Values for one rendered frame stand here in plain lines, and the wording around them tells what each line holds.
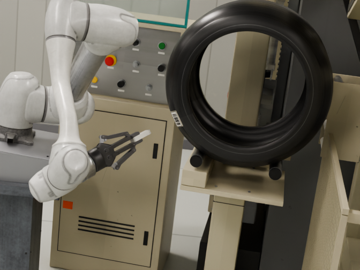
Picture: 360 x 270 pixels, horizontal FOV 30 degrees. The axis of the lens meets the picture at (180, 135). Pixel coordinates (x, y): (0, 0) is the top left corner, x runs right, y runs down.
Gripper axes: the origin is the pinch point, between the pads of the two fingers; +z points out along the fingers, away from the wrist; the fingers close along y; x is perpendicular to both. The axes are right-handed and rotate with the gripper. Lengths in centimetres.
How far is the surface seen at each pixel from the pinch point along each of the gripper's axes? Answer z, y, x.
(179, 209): 83, 83, -172
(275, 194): 35, 40, 10
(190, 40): 26.2, -22.6, 11.3
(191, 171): 13.1, 20.1, -1.1
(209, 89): 190, 36, -254
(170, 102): 16.1, -5.5, -0.5
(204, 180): 15.3, 24.8, 0.9
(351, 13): 79, -9, 31
